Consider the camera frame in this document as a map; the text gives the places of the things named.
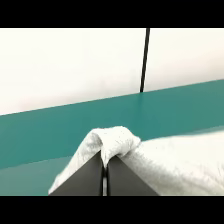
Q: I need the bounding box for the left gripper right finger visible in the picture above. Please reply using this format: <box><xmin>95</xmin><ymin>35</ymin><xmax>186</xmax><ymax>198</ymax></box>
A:
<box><xmin>107</xmin><ymin>154</ymin><xmax>160</xmax><ymax>196</ymax></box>

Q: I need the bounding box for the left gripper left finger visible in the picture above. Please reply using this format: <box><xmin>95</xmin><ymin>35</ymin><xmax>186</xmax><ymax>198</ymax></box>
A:
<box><xmin>49</xmin><ymin>150</ymin><xmax>103</xmax><ymax>196</ymax></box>

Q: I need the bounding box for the white garment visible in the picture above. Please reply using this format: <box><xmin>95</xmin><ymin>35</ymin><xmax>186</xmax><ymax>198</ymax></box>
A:
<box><xmin>48</xmin><ymin>125</ymin><xmax>224</xmax><ymax>196</ymax></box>

